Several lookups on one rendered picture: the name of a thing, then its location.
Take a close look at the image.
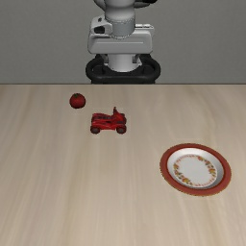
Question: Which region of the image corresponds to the red tomato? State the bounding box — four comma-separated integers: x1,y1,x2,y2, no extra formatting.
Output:
69,92,86,110

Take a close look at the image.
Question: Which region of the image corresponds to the red-rimmed white plate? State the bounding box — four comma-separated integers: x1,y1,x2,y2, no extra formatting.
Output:
159,142,233,197

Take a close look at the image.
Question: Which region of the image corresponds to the red toy car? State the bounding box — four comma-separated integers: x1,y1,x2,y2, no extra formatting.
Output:
89,106,128,135

